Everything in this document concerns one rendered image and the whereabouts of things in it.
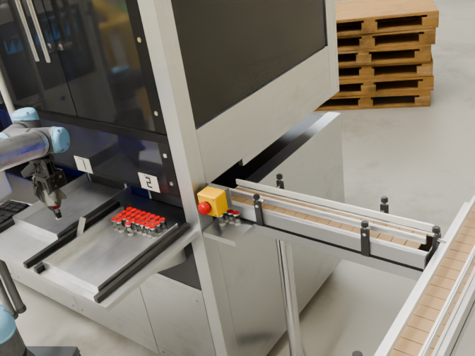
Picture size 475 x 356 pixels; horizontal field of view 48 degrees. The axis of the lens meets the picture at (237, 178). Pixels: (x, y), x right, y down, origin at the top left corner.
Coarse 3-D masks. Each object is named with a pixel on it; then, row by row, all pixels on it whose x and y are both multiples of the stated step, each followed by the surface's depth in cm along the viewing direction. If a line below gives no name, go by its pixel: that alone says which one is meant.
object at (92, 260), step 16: (96, 224) 177; (176, 224) 171; (80, 240) 173; (96, 240) 175; (112, 240) 173; (128, 240) 172; (144, 240) 171; (160, 240) 166; (64, 256) 169; (80, 256) 168; (96, 256) 167; (112, 256) 166; (128, 256) 164; (64, 272) 157; (80, 272) 161; (96, 272) 160; (112, 272) 159; (96, 288) 149
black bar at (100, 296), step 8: (184, 224) 173; (176, 232) 169; (184, 232) 172; (168, 240) 166; (160, 248) 164; (144, 256) 160; (152, 256) 161; (136, 264) 157; (144, 264) 159; (128, 272) 155; (136, 272) 157; (120, 280) 152; (104, 288) 150; (112, 288) 150; (96, 296) 147; (104, 296) 148
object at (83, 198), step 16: (80, 176) 211; (64, 192) 206; (80, 192) 206; (96, 192) 204; (112, 192) 202; (128, 192) 198; (32, 208) 196; (64, 208) 196; (80, 208) 195; (96, 208) 187; (16, 224) 191; (32, 224) 183; (48, 224) 188; (64, 224) 187
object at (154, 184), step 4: (140, 176) 177; (144, 176) 175; (148, 176) 174; (152, 176) 173; (140, 180) 178; (144, 180) 176; (148, 180) 175; (152, 180) 174; (156, 180) 172; (144, 184) 178; (148, 184) 176; (152, 184) 175; (156, 184) 174; (144, 188) 179; (148, 188) 177; (156, 188) 175
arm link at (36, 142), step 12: (36, 132) 147; (48, 132) 151; (60, 132) 151; (0, 144) 132; (12, 144) 135; (24, 144) 139; (36, 144) 143; (48, 144) 149; (60, 144) 151; (0, 156) 130; (12, 156) 134; (24, 156) 139; (36, 156) 145; (0, 168) 131
